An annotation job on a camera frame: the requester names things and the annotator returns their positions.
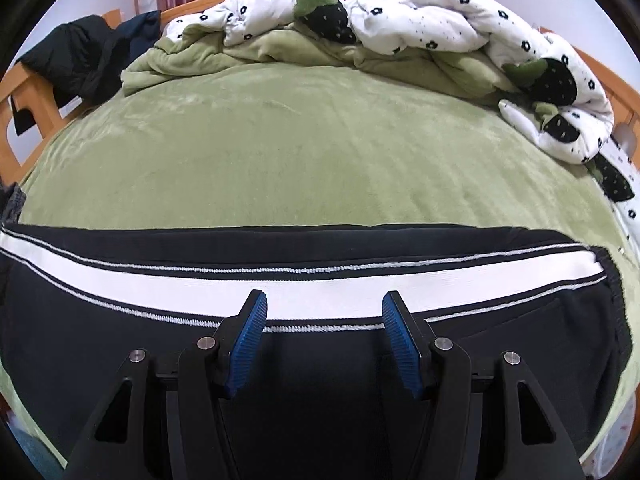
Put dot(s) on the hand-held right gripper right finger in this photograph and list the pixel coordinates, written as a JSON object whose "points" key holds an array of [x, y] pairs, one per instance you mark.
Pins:
{"points": [[402, 345]]}

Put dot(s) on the dark blue cloth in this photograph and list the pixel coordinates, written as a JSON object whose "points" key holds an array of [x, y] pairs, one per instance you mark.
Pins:
{"points": [[140, 30]]}

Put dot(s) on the small black hanging cloth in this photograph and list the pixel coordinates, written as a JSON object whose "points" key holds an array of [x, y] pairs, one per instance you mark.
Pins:
{"points": [[22, 119]]}

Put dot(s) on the person's light blue trouser leg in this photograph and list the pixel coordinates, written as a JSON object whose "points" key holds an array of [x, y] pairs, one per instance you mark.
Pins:
{"points": [[35, 455]]}

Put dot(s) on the black jacket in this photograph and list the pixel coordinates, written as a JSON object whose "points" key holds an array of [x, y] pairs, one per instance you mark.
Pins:
{"points": [[75, 60]]}

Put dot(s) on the white flower-print quilt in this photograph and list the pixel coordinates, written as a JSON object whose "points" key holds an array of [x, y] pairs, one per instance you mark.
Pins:
{"points": [[440, 25]]}

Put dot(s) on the wooden bed frame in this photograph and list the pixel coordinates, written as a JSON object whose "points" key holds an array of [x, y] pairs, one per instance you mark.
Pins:
{"points": [[10, 110]]}

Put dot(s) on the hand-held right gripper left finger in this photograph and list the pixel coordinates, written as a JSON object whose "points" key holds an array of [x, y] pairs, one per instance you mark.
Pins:
{"points": [[248, 342]]}

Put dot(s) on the green plush bed sheet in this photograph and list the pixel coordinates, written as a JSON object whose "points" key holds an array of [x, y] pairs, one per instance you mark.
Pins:
{"points": [[300, 150]]}

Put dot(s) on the black pants with white stripe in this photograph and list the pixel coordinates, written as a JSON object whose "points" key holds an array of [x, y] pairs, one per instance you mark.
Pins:
{"points": [[320, 360]]}

